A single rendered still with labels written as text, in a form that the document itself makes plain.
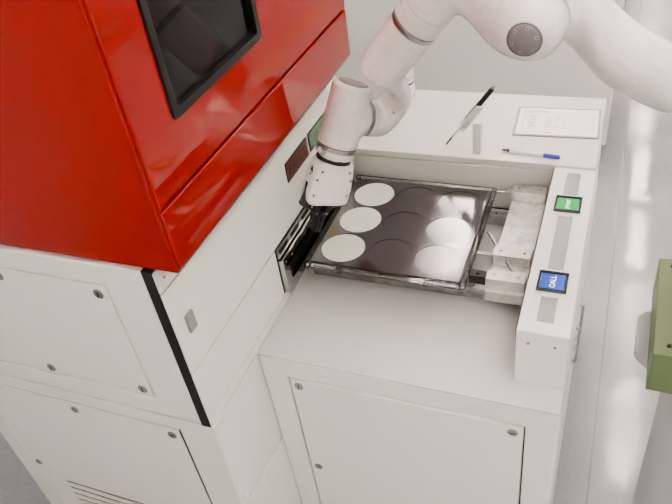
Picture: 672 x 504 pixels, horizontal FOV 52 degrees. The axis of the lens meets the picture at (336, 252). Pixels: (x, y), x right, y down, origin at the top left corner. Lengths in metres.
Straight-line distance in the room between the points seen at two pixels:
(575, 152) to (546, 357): 0.62
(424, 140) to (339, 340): 0.62
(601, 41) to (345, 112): 0.49
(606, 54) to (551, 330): 0.48
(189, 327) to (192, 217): 0.22
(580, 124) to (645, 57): 0.73
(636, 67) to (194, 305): 0.82
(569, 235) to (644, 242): 1.58
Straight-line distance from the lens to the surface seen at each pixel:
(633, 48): 1.18
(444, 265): 1.53
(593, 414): 2.43
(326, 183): 1.45
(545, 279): 1.40
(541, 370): 1.37
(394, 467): 1.66
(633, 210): 3.26
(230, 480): 1.56
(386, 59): 1.29
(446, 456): 1.56
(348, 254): 1.58
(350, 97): 1.39
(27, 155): 1.13
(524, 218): 1.69
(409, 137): 1.86
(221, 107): 1.17
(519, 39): 1.11
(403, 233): 1.62
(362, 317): 1.54
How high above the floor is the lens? 1.89
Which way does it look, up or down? 39 degrees down
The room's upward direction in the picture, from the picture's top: 9 degrees counter-clockwise
